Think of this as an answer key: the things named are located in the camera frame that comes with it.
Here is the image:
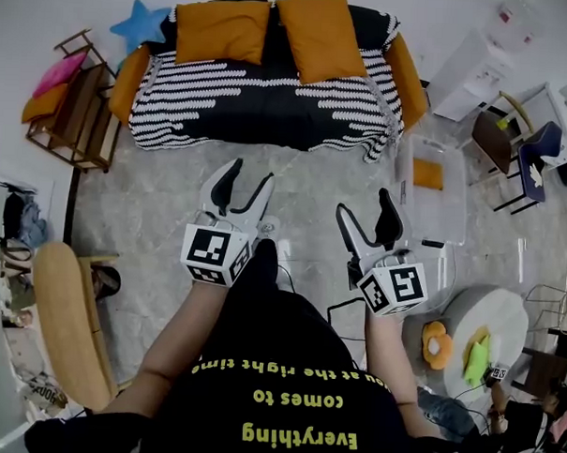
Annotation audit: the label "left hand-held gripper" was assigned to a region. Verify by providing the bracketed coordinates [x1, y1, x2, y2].
[180, 155, 277, 290]

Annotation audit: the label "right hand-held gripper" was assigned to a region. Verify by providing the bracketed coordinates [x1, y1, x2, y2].
[331, 185, 434, 318]

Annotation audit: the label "blue pillow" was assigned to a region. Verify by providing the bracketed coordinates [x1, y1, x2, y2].
[107, 0, 175, 60]

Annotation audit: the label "pink cushion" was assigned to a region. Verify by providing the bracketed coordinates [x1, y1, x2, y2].
[31, 49, 88, 101]

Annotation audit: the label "person's left forearm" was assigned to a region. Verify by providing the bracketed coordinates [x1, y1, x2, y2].
[101, 273, 231, 421]

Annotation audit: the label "person's right forearm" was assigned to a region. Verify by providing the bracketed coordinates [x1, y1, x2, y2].
[361, 308, 445, 440]

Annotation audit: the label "person's white shoe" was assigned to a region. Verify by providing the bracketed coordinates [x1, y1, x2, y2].
[257, 214, 283, 243]

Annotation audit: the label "person's black trouser leg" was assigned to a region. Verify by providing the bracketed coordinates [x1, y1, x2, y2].
[249, 237, 284, 296]

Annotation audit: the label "clear plastic storage box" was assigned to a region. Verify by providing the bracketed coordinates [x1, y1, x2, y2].
[391, 133, 471, 248]

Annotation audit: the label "grey round stool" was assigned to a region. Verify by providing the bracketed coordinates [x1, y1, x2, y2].
[397, 312, 455, 393]

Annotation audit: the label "orange flower cushion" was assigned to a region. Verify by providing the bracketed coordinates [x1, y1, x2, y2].
[421, 320, 455, 371]

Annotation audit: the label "yellow cloth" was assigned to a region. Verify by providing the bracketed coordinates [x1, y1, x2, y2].
[463, 325, 491, 357]

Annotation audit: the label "brown wooden chair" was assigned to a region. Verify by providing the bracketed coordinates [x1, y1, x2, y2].
[468, 89, 537, 179]

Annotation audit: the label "white round table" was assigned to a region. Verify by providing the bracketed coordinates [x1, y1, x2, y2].
[438, 282, 531, 402]

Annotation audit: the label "dark brown bag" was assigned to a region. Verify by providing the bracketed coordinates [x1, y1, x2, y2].
[90, 264, 123, 302]

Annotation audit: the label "green cloth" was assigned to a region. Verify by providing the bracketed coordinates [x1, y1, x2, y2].
[462, 340, 493, 389]

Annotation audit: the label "black pole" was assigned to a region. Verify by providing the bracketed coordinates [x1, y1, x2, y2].
[61, 167, 82, 247]

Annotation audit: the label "wooden rack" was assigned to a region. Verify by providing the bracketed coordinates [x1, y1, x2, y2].
[23, 25, 127, 175]

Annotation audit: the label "navy chair with white flower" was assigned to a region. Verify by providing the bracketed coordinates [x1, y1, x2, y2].
[492, 118, 565, 218]

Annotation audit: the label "white cabinet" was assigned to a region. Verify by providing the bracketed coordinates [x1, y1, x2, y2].
[425, 25, 516, 125]

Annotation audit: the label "blue denim trousers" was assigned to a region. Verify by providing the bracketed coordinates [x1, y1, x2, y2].
[414, 387, 482, 445]

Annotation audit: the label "person's black printed shirt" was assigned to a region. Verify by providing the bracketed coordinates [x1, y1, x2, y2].
[22, 275, 474, 453]

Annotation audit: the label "light wooden chair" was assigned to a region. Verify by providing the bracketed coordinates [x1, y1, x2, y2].
[25, 240, 124, 415]

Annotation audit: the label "pile of clothes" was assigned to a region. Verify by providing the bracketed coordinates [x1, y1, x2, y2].
[0, 189, 52, 278]

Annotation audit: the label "dark wooden stool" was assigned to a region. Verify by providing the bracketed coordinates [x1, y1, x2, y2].
[510, 345, 567, 401]

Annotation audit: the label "clear container with red label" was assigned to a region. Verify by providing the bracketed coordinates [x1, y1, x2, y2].
[481, 0, 541, 53]

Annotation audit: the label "printed paper bag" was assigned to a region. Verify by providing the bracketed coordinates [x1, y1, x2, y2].
[24, 373, 69, 413]

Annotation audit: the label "black cable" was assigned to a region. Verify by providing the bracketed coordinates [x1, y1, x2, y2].
[322, 295, 371, 371]

